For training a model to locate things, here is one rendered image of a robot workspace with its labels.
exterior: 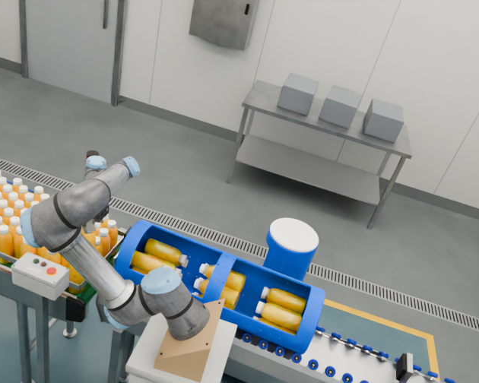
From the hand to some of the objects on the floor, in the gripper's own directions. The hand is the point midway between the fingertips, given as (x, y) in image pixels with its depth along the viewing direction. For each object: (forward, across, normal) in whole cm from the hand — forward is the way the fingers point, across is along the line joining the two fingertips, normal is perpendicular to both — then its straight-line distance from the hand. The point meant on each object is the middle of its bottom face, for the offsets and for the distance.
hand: (87, 227), depth 195 cm
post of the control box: (+121, -19, +9) cm, 123 cm away
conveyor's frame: (+121, +10, +75) cm, 142 cm away
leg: (+121, +3, -18) cm, 122 cm away
